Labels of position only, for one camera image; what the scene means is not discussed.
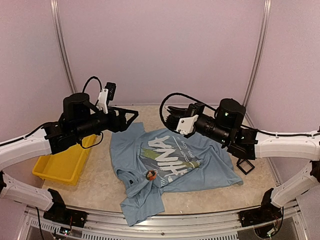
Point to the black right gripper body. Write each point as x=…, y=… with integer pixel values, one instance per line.
x=193, y=108

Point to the light blue printed t-shirt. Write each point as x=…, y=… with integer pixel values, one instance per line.
x=181, y=165

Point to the aluminium corner post left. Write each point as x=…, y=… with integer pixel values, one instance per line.
x=58, y=28

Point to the yellow plastic bin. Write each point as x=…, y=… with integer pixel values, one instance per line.
x=64, y=167

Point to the aluminium corner post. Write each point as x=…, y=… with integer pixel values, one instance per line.
x=58, y=28
x=258, y=52

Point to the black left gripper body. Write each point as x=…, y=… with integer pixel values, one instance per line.
x=112, y=125

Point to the aluminium corner post right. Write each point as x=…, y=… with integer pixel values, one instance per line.
x=258, y=52

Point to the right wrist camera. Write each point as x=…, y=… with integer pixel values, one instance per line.
x=186, y=125

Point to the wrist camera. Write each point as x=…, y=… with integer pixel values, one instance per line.
x=105, y=96
x=186, y=125

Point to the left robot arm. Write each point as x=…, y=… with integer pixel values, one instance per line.
x=80, y=119

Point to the aluminium table front rail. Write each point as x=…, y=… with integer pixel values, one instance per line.
x=108, y=225

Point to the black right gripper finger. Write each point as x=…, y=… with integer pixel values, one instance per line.
x=180, y=112
x=172, y=121

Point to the black open display case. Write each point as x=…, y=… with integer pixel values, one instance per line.
x=245, y=166

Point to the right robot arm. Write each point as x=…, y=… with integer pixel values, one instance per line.
x=247, y=143

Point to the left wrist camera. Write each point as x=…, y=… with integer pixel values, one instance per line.
x=105, y=96

